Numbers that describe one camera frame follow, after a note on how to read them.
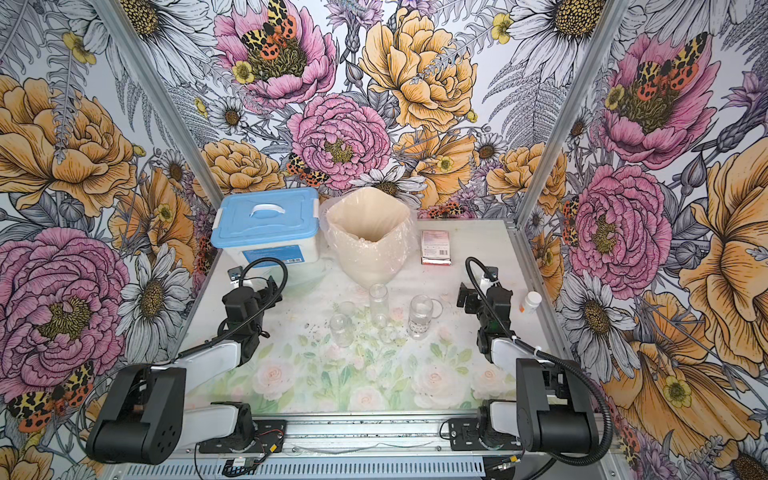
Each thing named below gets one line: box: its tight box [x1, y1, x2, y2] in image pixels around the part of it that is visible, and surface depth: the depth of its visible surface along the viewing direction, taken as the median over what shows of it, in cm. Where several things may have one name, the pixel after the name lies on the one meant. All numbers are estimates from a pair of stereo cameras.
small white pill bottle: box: [524, 291, 543, 314], surface depth 93 cm
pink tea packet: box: [421, 230, 452, 266], surface depth 110 cm
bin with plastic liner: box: [319, 187, 415, 287], surface depth 91 cm
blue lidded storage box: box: [211, 188, 320, 268], surface depth 101 cm
